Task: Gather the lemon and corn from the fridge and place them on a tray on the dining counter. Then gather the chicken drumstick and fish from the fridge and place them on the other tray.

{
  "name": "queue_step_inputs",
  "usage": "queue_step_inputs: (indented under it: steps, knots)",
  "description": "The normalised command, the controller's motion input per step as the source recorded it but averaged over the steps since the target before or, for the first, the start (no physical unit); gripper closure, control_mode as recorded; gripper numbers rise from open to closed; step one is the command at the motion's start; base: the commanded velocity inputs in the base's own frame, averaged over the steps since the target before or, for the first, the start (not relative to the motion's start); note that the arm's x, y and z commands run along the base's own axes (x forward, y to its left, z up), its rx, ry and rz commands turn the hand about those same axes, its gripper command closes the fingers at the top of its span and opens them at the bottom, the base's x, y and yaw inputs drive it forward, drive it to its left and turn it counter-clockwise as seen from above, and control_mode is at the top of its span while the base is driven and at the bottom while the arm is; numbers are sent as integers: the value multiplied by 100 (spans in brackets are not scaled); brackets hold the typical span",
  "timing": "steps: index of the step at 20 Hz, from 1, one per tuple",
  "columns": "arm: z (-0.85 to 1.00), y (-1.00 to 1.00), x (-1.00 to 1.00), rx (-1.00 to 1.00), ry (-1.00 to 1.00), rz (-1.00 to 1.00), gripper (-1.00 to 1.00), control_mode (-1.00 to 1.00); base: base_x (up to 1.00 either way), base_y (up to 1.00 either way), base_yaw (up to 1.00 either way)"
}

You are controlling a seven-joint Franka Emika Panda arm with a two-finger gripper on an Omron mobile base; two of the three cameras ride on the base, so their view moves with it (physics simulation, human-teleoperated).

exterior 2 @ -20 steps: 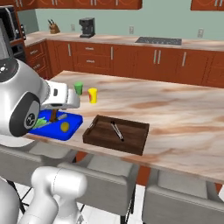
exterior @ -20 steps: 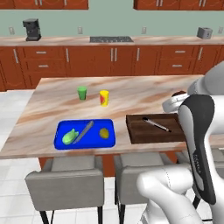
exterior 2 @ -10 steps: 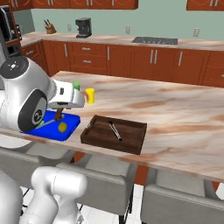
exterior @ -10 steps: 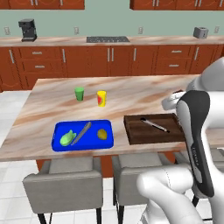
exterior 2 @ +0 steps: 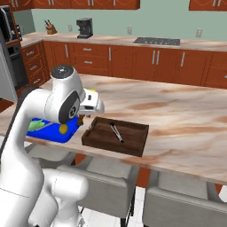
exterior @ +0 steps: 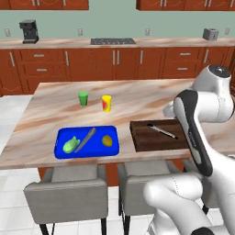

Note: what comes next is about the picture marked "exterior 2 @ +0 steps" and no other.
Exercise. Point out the black built-in oven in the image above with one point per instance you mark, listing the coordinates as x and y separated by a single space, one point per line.
17 66

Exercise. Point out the grey fridge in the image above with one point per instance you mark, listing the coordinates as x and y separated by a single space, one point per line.
7 74

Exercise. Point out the white wall socket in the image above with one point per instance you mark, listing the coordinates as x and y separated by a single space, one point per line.
21 29
199 32
70 28
129 30

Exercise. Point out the red-brown upper cupboard run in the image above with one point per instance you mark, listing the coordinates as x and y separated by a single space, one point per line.
76 4

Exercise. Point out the black microwave oven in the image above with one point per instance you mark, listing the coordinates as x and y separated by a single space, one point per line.
7 25

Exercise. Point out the small yellow-green item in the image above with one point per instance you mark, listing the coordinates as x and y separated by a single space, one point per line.
92 90

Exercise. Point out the black and silver utensil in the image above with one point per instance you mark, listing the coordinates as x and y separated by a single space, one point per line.
117 133

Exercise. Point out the green leafy vegetable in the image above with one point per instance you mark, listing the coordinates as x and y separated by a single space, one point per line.
36 125

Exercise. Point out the red-brown lower cupboard run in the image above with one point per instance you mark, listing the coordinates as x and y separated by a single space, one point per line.
133 63

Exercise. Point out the wooden knife block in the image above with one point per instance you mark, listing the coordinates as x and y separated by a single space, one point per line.
51 28

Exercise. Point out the red-brown cupboard run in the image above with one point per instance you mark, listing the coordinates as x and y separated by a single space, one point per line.
133 63
76 4

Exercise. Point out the black coffee machine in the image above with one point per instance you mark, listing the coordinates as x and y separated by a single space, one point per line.
84 28

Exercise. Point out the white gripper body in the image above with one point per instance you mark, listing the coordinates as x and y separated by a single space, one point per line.
96 107

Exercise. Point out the grey upholstered chair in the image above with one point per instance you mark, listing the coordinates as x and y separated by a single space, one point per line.
183 204
50 153
103 183

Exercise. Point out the dark brown wooden tray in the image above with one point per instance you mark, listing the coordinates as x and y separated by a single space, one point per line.
116 137

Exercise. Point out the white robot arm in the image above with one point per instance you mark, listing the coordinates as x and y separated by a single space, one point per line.
20 165

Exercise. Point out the black hob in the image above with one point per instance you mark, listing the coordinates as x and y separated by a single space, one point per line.
157 41

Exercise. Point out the blue tray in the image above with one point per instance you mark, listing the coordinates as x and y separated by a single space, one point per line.
54 134

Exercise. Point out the yellow round fruit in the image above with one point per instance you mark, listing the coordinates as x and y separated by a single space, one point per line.
63 129

